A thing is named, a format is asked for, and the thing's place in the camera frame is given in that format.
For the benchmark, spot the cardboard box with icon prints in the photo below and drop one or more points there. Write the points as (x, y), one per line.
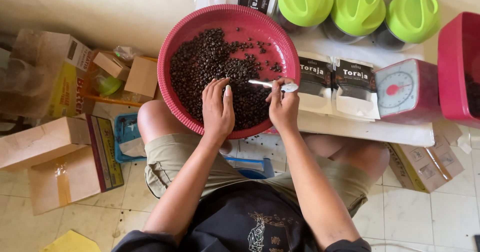
(423, 166)

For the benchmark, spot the green-lidded clear jar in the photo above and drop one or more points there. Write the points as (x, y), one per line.
(412, 16)
(305, 1)
(358, 8)

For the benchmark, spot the large cardboard box yellow print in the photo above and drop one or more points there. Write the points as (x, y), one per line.
(45, 72)

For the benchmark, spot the orange plastic crate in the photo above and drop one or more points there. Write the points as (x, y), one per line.
(116, 99)

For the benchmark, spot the metal spoon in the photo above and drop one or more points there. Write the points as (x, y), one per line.
(262, 83)

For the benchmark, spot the person's right leg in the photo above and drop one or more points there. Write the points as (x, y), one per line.
(356, 154)

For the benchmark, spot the person's right hand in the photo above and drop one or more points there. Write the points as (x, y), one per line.
(285, 107)

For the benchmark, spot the red round plastic tray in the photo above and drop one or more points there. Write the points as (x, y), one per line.
(262, 27)

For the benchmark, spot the clear plastic cup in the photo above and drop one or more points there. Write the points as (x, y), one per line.
(237, 72)

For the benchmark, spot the pile of roasted coffee beans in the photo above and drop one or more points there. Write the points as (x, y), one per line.
(202, 64)

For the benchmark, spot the blue plastic tray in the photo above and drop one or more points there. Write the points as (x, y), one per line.
(125, 132)

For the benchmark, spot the person's left hand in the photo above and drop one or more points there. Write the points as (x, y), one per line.
(217, 109)

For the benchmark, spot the blue plastic stool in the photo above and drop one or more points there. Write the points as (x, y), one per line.
(255, 167)

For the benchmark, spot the person's leg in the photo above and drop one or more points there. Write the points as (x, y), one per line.
(157, 119)
(356, 154)

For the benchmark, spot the yellow paper sheet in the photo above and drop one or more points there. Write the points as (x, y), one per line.
(71, 242)

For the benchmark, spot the person's black printed shirt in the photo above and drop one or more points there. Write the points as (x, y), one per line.
(240, 222)

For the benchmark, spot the small brown cardboard box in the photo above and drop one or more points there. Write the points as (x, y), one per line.
(141, 76)
(111, 64)

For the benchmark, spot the person's left leg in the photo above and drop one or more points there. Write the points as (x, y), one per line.
(157, 119)

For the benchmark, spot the person's khaki shorts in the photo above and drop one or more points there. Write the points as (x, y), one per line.
(168, 162)

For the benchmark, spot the red kitchen scale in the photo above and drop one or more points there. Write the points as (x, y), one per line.
(405, 91)

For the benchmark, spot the green lid in plastic bag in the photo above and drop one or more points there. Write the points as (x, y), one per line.
(108, 85)

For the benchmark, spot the cardboard box with maroon side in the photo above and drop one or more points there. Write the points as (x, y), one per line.
(75, 173)

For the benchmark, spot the plain brown cardboard box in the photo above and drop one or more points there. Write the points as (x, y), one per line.
(41, 141)

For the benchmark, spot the white pouch with black label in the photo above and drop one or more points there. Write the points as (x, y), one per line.
(315, 79)
(354, 87)

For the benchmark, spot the red plastic container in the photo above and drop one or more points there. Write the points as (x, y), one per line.
(455, 68)

